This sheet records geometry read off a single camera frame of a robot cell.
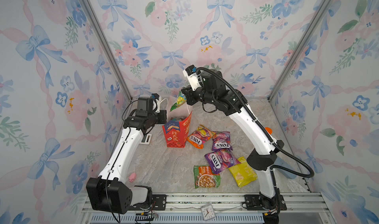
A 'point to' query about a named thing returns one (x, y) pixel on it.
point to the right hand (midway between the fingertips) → (182, 88)
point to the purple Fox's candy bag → (221, 140)
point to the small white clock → (208, 212)
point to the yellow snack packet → (243, 172)
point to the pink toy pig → (132, 177)
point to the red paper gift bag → (176, 130)
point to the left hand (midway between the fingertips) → (166, 113)
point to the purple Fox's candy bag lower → (220, 160)
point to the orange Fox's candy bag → (198, 138)
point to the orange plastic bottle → (269, 130)
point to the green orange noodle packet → (205, 177)
